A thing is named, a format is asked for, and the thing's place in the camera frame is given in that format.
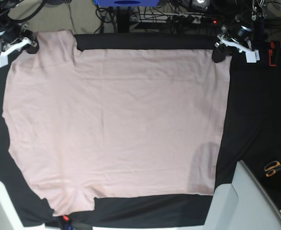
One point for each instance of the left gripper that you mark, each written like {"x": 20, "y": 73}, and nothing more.
{"x": 236, "y": 35}

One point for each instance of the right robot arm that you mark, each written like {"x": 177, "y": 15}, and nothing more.
{"x": 7, "y": 5}

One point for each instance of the red and black clamp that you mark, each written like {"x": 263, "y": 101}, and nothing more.
{"x": 274, "y": 48}

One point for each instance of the orange handled scissors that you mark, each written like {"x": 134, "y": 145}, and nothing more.
{"x": 272, "y": 168}

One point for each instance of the orange blue clamp bottom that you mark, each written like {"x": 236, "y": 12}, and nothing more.
{"x": 64, "y": 223}

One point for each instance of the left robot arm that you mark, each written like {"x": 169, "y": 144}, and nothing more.
{"x": 252, "y": 14}

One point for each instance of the blue box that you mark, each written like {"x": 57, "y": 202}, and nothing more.
{"x": 126, "y": 3}

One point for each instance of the white power strip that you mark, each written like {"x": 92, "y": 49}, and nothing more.
{"x": 165, "y": 18}

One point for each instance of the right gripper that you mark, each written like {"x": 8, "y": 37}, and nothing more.
{"x": 13, "y": 33}

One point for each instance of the white bin left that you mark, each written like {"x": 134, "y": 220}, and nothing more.
{"x": 9, "y": 219}

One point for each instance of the pink T-shirt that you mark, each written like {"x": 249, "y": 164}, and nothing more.
{"x": 114, "y": 123}

